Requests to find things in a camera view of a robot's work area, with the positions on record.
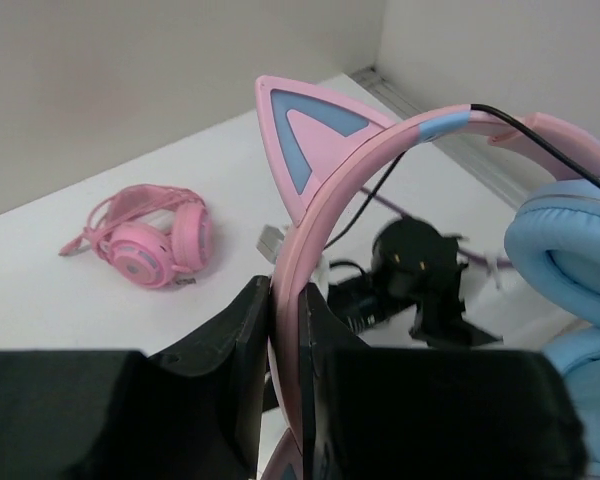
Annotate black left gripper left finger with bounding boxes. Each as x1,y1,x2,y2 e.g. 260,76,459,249
0,276,270,479

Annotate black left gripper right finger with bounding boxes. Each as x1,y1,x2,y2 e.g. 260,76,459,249
299,285,588,479

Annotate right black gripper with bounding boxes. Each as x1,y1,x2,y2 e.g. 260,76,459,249
327,260,416,333

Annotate pink blue cat-ear headphones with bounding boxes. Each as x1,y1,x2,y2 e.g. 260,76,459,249
256,76,600,479

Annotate thin black headphone cable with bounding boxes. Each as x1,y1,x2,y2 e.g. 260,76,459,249
329,103,600,251

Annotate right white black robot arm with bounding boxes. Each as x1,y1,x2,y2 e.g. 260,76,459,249
327,217,501,348

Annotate pink headphones with wrapped cable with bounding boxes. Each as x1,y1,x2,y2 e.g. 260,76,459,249
59,184,213,289

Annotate aluminium rail right edge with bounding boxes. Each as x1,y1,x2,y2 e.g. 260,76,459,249
347,64,600,209

